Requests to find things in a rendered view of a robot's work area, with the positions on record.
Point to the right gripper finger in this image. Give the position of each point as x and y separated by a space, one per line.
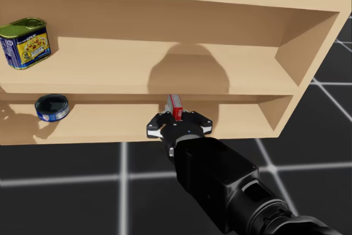
200 122
155 126

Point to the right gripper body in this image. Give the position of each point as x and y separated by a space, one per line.
181 131

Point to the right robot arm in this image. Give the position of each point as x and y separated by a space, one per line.
220 174

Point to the pale wooden shelf unit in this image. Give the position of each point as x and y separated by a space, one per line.
115 64

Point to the red carton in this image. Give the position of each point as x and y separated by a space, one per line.
176 106

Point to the blue flat can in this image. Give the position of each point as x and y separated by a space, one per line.
52 108

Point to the green and blue rectangular can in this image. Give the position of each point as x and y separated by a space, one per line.
26 45

